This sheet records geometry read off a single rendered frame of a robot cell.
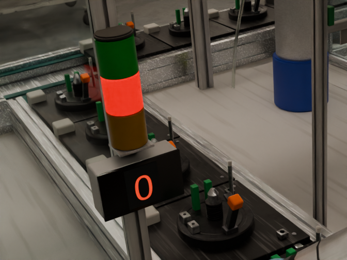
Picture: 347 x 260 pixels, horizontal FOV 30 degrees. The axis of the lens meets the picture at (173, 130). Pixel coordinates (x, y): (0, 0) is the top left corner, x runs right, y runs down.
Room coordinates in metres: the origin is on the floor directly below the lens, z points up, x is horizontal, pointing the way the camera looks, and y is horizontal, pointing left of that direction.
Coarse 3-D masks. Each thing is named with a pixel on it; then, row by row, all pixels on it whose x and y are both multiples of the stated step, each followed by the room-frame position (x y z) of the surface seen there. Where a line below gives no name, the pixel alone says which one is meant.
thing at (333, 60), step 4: (328, 0) 2.03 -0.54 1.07; (328, 4) 2.03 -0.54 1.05; (328, 36) 2.03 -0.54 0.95; (328, 40) 2.03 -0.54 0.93; (328, 44) 2.03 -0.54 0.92; (328, 48) 2.03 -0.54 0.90; (328, 52) 2.03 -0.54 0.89; (328, 56) 2.00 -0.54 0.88; (332, 56) 1.99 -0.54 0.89; (336, 56) 1.98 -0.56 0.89; (328, 60) 2.00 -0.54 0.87; (332, 60) 1.99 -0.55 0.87; (336, 60) 1.97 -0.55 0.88; (340, 60) 1.95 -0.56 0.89; (344, 60) 1.94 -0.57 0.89; (332, 64) 1.99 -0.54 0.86; (336, 64) 1.97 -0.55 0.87; (340, 64) 1.95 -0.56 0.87; (344, 64) 1.93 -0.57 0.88; (340, 68) 1.95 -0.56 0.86; (344, 68) 1.93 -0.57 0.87
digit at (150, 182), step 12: (144, 168) 0.76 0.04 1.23; (156, 168) 0.76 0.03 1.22; (132, 180) 0.75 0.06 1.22; (144, 180) 0.76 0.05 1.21; (156, 180) 0.76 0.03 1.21; (132, 192) 0.75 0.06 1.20; (144, 192) 0.75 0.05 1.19; (156, 192) 0.76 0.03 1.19; (132, 204) 0.75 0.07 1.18; (144, 204) 0.75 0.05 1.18
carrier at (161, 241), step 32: (192, 192) 1.01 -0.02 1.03; (224, 192) 1.09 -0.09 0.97; (160, 224) 1.01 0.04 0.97; (192, 224) 0.94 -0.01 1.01; (224, 224) 0.96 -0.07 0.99; (256, 224) 0.97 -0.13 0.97; (288, 224) 0.96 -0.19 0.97; (160, 256) 0.92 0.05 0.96; (192, 256) 0.90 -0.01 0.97; (224, 256) 0.89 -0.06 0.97; (256, 256) 0.88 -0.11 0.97
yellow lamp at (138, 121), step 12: (108, 120) 0.77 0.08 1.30; (120, 120) 0.75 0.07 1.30; (132, 120) 0.76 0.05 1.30; (144, 120) 0.77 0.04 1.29; (120, 132) 0.76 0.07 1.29; (132, 132) 0.76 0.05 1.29; (144, 132) 0.77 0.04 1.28; (120, 144) 0.76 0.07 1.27; (132, 144) 0.75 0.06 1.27; (144, 144) 0.76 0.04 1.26
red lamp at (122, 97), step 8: (104, 80) 0.76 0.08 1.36; (112, 80) 0.76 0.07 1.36; (120, 80) 0.75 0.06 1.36; (128, 80) 0.76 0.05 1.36; (136, 80) 0.77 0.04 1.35; (104, 88) 0.76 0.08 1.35; (112, 88) 0.76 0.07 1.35; (120, 88) 0.75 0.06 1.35; (128, 88) 0.76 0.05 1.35; (136, 88) 0.76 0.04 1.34; (104, 96) 0.77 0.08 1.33; (112, 96) 0.76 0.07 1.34; (120, 96) 0.75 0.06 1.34; (128, 96) 0.76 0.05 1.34; (136, 96) 0.76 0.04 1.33; (112, 104) 0.76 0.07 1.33; (120, 104) 0.75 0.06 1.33; (128, 104) 0.75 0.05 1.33; (136, 104) 0.76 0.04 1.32; (112, 112) 0.76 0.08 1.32; (120, 112) 0.75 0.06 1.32; (128, 112) 0.75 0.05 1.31
